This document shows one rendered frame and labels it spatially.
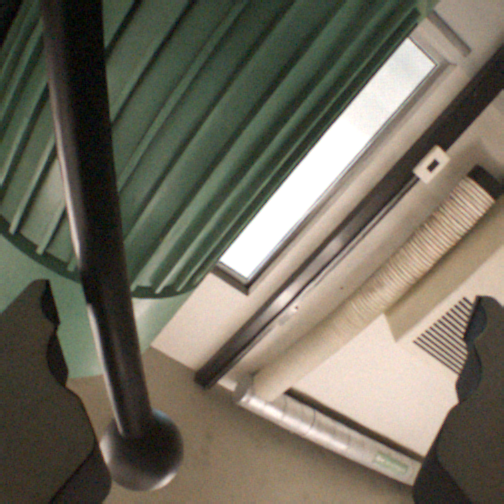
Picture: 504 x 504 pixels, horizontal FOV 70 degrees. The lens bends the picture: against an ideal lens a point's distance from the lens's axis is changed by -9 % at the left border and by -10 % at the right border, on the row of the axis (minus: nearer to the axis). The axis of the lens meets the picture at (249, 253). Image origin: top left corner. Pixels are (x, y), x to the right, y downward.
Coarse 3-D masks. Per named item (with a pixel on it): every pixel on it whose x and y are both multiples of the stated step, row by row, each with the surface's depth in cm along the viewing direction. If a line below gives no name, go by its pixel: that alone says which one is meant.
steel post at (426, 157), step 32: (480, 96) 127; (448, 128) 133; (416, 160) 140; (448, 160) 136; (384, 192) 146; (352, 224) 153; (320, 256) 160; (288, 288) 168; (256, 320) 177; (224, 352) 187
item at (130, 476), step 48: (48, 0) 7; (96, 0) 8; (48, 48) 8; (96, 48) 8; (96, 96) 8; (96, 144) 9; (96, 192) 9; (96, 240) 10; (96, 288) 11; (96, 336) 12; (144, 384) 13; (144, 432) 14; (144, 480) 14
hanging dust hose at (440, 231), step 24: (480, 168) 134; (456, 192) 140; (480, 192) 134; (432, 216) 147; (456, 216) 139; (408, 240) 153; (432, 240) 145; (456, 240) 143; (384, 264) 158; (408, 264) 150; (432, 264) 149; (360, 288) 165; (384, 288) 156; (408, 288) 155; (336, 312) 170; (360, 312) 161; (312, 336) 174; (336, 336) 167; (288, 360) 180; (312, 360) 174; (264, 384) 187; (288, 384) 183
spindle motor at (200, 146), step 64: (128, 0) 12; (192, 0) 12; (256, 0) 13; (320, 0) 13; (384, 0) 14; (0, 64) 16; (128, 64) 14; (192, 64) 13; (256, 64) 14; (320, 64) 15; (384, 64) 18; (0, 128) 15; (128, 128) 15; (192, 128) 15; (256, 128) 16; (320, 128) 19; (0, 192) 16; (128, 192) 16; (192, 192) 17; (256, 192) 19; (0, 256) 17; (64, 256) 18; (128, 256) 18; (192, 256) 21; (64, 320) 19
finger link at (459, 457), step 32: (480, 320) 10; (480, 352) 9; (480, 384) 8; (448, 416) 7; (480, 416) 7; (448, 448) 6; (480, 448) 6; (416, 480) 7; (448, 480) 6; (480, 480) 6
